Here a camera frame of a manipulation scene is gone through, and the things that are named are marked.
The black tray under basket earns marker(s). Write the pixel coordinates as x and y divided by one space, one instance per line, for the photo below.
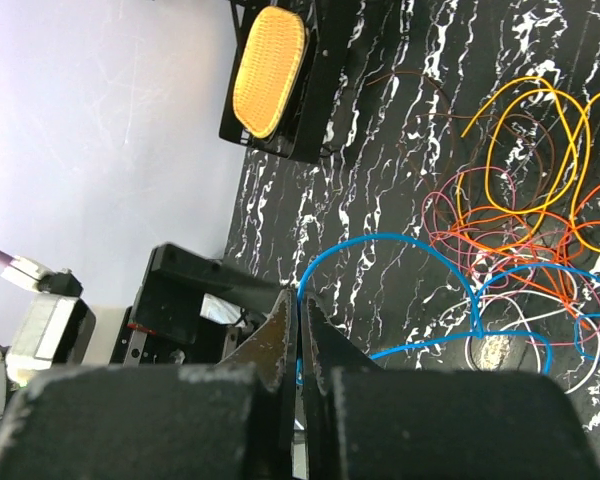
332 28

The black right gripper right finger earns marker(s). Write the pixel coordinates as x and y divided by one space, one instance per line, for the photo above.
368 422

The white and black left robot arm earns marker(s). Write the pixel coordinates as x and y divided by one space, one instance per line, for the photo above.
59 328

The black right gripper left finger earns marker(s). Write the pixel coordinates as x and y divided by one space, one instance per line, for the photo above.
232 420

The orange woven basket tray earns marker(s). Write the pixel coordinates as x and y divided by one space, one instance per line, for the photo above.
271 62

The black marbled mat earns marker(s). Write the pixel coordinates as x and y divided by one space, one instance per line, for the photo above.
396 134

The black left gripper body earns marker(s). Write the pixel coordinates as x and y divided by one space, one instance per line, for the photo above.
190 309

